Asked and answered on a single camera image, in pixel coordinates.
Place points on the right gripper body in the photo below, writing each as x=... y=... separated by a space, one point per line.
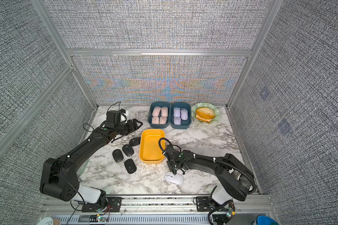
x=171 y=166

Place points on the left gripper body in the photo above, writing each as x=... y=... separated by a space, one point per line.
x=126 y=128

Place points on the white mouse front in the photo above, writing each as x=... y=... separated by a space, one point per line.
x=174 y=178

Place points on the yellow storage box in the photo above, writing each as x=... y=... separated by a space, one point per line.
x=150 y=151

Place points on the teal storage box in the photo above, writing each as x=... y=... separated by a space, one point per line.
x=158 y=104
x=184 y=124

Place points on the purple mouse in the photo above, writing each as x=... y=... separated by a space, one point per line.
x=177 y=121
x=184 y=114
x=176 y=112

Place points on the pink mouse with scroll wheel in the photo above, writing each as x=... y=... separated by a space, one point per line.
x=164 y=112

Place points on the purple mouse front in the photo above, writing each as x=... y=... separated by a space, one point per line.
x=184 y=114

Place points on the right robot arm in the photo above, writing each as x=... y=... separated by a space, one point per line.
x=236 y=179

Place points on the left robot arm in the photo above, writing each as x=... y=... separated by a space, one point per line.
x=59 y=175

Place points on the black mouse near yellow box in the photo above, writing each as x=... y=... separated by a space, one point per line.
x=135 y=141

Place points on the white storage box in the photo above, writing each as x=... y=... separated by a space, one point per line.
x=102 y=120

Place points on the black mouse middle right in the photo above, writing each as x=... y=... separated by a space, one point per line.
x=128 y=150

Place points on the black mouse middle left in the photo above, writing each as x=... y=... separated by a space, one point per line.
x=117 y=155

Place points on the black mouse front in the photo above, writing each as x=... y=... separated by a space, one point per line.
x=130 y=166

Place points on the bread slice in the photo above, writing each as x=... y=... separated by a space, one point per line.
x=204 y=118

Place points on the round bread bun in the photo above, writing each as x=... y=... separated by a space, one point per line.
x=205 y=111

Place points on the green wavy plate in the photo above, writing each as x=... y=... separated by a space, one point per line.
x=199 y=105

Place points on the blue object bottom right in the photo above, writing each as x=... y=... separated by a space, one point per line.
x=264 y=220

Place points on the white round object bottom left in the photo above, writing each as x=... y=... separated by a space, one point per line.
x=49 y=221

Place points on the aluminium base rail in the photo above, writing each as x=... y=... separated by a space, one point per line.
x=156 y=210

